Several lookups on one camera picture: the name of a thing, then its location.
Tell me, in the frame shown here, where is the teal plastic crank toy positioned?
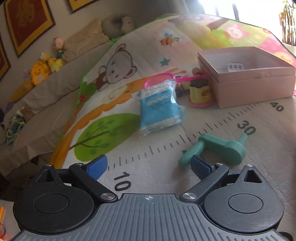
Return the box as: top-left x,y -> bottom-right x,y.
179,133 -> 248,166

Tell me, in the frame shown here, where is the yellow play dough cup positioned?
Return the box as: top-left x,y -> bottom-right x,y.
189,79 -> 214,109

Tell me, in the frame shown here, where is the blue white tissue packet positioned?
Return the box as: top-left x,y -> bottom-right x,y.
135,80 -> 184,136

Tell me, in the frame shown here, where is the pink plastic sieve toy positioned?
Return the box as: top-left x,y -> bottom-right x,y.
144,73 -> 208,89

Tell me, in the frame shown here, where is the beige sofa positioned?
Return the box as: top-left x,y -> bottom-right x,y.
1,43 -> 111,176

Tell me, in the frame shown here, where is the green knitted cloth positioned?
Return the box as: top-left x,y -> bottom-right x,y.
6,110 -> 26,147

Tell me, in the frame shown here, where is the colourful cartoon play mat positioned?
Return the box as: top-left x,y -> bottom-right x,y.
51,15 -> 295,235

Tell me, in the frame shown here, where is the wooden toy car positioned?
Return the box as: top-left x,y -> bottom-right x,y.
175,67 -> 202,97

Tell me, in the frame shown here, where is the pink cardboard box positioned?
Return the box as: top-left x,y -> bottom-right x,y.
198,47 -> 295,108

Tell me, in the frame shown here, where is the white battery charger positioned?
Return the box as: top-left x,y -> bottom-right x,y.
228,63 -> 244,72

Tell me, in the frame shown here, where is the yellow tiger plush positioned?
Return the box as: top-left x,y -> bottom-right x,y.
9,61 -> 51,102

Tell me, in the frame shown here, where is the yellow duck plush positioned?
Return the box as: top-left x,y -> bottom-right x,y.
40,52 -> 64,73

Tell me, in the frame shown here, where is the small doll plush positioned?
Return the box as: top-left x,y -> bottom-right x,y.
54,38 -> 64,59

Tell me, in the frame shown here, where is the beige pillow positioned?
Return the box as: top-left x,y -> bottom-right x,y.
62,19 -> 109,63

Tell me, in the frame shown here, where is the grey neck pillow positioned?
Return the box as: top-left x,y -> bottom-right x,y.
101,14 -> 136,39

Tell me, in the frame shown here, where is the red gold framed picture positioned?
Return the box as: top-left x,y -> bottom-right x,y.
4,0 -> 55,57

